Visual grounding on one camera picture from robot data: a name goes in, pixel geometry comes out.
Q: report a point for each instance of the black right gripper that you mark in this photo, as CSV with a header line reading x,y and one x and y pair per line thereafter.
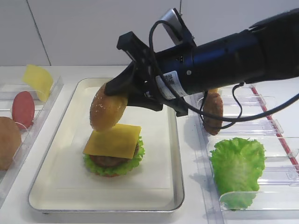
x,y
143,83

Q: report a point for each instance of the sesame top bun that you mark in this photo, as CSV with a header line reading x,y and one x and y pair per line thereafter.
x,y
106,111

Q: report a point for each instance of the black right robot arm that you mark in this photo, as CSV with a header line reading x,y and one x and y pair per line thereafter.
x,y
267,51

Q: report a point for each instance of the orange cheese slice on burger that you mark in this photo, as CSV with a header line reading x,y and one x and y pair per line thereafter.
x,y
119,141

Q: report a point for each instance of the brown meat patty in rack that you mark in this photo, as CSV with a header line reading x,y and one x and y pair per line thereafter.
x,y
212,104

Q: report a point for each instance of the yellow cheese slice in rack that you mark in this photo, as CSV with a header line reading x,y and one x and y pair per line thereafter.
x,y
39,80

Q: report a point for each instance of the brown meat patty on burger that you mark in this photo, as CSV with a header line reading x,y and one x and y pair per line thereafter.
x,y
106,161

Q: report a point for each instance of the green lettuce under burger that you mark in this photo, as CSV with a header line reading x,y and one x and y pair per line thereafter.
x,y
121,169

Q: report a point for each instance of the red tomato slice in rack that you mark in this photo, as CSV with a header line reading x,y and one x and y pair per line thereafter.
x,y
23,110

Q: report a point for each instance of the green lettuce leaf in rack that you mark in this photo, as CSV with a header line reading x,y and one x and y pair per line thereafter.
x,y
238,163

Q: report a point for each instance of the white tray liner paper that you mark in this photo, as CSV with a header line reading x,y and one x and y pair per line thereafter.
x,y
154,172

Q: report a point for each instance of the bottom bun of burger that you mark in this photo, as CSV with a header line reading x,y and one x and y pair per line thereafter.
x,y
109,175

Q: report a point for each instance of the clear acrylic left rack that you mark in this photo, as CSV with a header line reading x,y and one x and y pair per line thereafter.
x,y
29,135

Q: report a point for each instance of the clear acrylic rack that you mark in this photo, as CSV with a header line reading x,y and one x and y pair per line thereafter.
x,y
29,135
277,201

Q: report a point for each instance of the cream metal serving tray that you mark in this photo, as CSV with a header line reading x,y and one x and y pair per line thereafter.
x,y
45,196

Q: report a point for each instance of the brown bun half left rack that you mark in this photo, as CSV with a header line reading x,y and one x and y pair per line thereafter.
x,y
10,140

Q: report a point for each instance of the clear acrylic right rack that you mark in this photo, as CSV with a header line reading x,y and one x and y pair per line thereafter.
x,y
277,201

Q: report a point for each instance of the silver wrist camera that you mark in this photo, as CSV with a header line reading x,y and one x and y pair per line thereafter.
x,y
177,31

